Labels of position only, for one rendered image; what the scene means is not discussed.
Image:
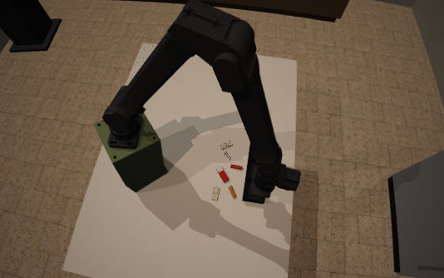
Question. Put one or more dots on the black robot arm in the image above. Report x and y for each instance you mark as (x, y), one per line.
(227, 44)

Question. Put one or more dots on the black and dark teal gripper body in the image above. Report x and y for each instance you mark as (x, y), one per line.
(256, 187)

